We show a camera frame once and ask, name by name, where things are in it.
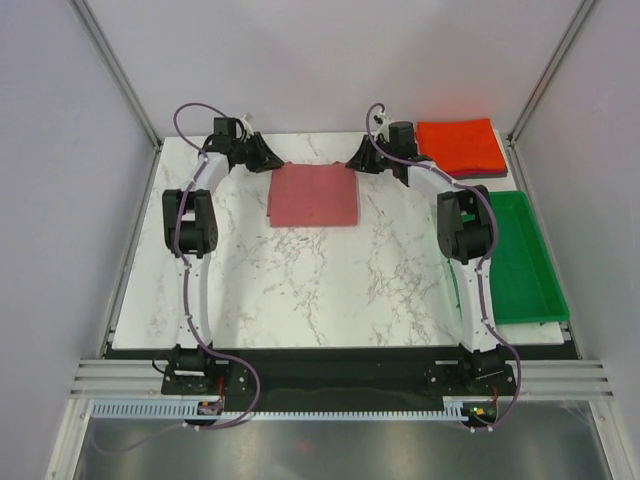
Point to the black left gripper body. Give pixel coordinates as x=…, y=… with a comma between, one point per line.
x=251, y=154

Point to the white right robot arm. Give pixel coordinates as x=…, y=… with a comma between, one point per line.
x=466, y=230

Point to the aluminium left corner post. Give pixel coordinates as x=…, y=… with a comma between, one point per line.
x=96, y=34

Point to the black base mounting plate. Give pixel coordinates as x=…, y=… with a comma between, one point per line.
x=403, y=376

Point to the aluminium right corner post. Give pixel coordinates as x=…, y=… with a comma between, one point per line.
x=567, y=41

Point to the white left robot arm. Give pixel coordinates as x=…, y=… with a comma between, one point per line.
x=191, y=231

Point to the white slotted cable duct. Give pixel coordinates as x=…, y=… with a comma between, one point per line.
x=193, y=408

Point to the aluminium corner post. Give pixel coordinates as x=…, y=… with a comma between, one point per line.
x=567, y=41
x=96, y=34

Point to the folded orange t shirt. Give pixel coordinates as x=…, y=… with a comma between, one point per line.
x=440, y=140

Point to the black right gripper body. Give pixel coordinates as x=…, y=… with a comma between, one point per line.
x=372, y=161

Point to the green plastic tray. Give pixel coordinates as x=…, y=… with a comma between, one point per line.
x=524, y=285

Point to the pink t shirt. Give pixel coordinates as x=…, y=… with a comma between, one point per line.
x=313, y=196

